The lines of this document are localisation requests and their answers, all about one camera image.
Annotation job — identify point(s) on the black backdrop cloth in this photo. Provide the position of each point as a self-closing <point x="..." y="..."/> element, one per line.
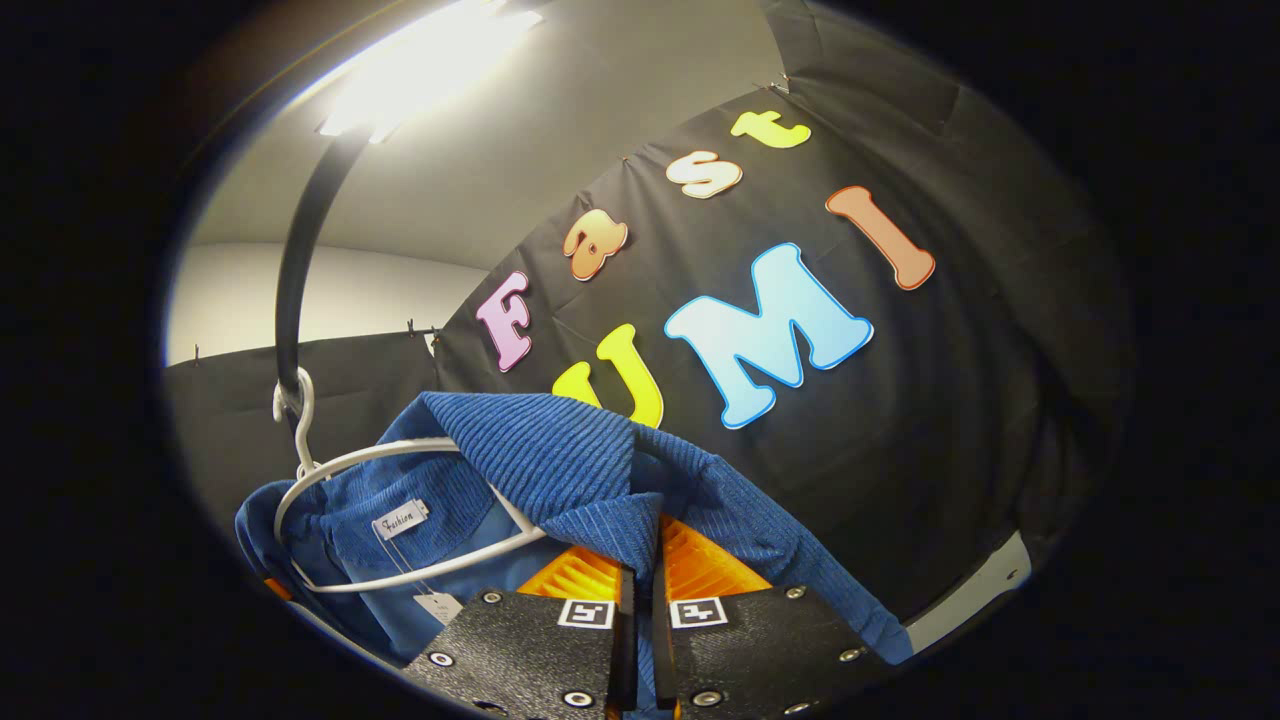
<point x="950" y="400"/>

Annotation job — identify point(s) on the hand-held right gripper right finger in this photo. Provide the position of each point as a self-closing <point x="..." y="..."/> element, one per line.
<point x="760" y="655"/>

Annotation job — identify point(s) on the white plastic clothes hanger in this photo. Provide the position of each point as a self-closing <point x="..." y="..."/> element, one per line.
<point x="400" y="445"/>

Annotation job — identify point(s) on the black metal clothes rack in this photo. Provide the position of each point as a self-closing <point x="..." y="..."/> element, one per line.
<point x="300" y="240"/>

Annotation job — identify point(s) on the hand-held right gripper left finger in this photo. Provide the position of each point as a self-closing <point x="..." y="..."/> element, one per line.
<point x="520" y="655"/>

